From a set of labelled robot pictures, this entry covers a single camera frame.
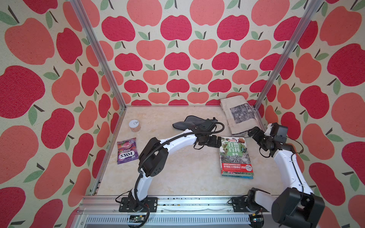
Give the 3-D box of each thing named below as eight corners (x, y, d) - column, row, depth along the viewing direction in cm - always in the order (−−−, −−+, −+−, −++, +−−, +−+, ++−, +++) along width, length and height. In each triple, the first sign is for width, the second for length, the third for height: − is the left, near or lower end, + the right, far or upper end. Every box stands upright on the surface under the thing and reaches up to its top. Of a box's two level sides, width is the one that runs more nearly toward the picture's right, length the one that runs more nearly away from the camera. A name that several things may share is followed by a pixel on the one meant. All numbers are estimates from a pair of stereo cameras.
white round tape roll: (129, 132, 107) (127, 127, 103) (132, 124, 112) (130, 119, 108) (140, 132, 107) (138, 127, 103) (142, 124, 112) (140, 119, 108)
